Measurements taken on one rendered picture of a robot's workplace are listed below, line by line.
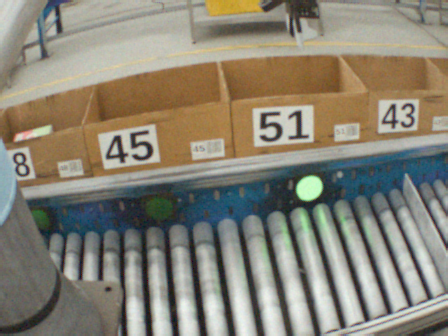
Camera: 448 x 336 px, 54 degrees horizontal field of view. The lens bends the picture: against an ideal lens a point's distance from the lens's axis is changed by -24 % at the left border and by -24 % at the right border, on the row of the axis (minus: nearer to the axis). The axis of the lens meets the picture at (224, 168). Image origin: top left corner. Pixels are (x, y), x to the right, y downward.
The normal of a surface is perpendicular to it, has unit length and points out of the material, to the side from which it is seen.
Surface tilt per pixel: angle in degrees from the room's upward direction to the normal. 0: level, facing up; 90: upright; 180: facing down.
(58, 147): 90
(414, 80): 90
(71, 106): 90
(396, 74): 89
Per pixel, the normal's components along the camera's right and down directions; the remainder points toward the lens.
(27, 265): 0.92, 0.07
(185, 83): 0.10, 0.54
